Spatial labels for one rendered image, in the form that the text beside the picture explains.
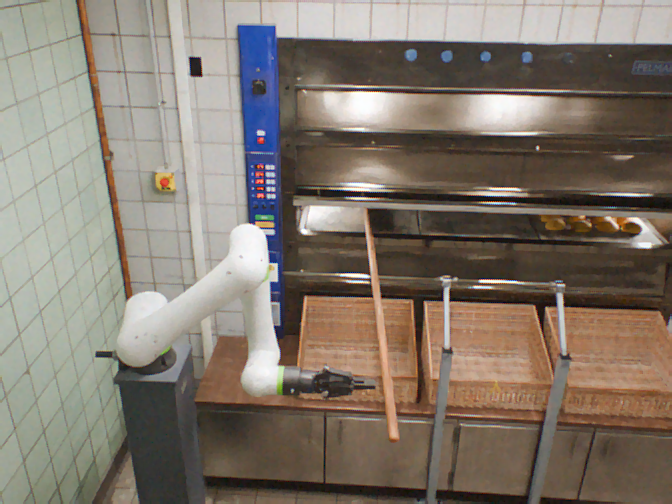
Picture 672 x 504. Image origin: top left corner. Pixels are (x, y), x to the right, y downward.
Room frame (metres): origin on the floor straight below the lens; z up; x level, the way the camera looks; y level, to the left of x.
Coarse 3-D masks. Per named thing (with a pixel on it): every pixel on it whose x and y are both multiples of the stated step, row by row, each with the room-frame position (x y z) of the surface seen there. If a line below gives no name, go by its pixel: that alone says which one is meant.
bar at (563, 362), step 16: (288, 272) 2.36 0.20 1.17; (304, 272) 2.36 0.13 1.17; (320, 272) 2.36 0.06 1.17; (336, 272) 2.36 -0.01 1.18; (448, 288) 2.31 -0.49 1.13; (560, 288) 2.29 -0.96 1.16; (448, 304) 2.26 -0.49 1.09; (560, 304) 2.25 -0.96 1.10; (448, 320) 2.21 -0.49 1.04; (560, 320) 2.20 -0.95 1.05; (448, 336) 2.16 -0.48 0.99; (560, 336) 2.16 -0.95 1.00; (448, 352) 2.10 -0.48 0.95; (560, 352) 2.11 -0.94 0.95; (448, 368) 2.09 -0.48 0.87; (560, 368) 2.07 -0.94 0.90; (448, 384) 2.09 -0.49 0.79; (560, 384) 2.07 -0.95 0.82; (560, 400) 2.07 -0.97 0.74; (544, 432) 2.08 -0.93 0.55; (432, 448) 2.10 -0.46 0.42; (544, 448) 2.07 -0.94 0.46; (432, 464) 2.10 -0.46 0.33; (544, 464) 2.07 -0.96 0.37; (432, 480) 2.10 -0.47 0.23; (544, 480) 2.07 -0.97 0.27; (432, 496) 2.10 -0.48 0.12
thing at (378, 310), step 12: (372, 240) 2.63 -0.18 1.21; (372, 252) 2.50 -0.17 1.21; (372, 264) 2.38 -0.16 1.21; (372, 276) 2.28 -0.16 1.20; (372, 288) 2.19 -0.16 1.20; (384, 324) 1.94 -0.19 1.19; (384, 336) 1.85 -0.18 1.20; (384, 348) 1.77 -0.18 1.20; (384, 360) 1.70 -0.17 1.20; (384, 372) 1.64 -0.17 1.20; (384, 384) 1.58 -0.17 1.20; (384, 396) 1.53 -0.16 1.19; (396, 420) 1.43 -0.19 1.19; (396, 432) 1.37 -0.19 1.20
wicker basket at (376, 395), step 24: (312, 312) 2.67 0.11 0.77; (336, 312) 2.66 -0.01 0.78; (384, 312) 2.66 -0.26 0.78; (408, 312) 2.66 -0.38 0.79; (312, 336) 2.63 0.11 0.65; (336, 336) 2.63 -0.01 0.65; (360, 336) 2.63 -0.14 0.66; (408, 336) 2.62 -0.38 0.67; (312, 360) 2.51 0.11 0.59; (336, 360) 2.51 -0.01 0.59; (360, 360) 2.51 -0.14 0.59; (408, 360) 2.52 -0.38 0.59; (408, 384) 2.33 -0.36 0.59
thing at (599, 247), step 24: (312, 240) 2.73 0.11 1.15; (336, 240) 2.72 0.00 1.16; (360, 240) 2.72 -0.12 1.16; (384, 240) 2.71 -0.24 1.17; (408, 240) 2.70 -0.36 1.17; (432, 240) 2.70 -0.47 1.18; (456, 240) 2.70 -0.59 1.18; (480, 240) 2.70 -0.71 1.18; (504, 240) 2.70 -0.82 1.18; (528, 240) 2.71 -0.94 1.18; (552, 240) 2.71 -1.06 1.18; (576, 240) 2.71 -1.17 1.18
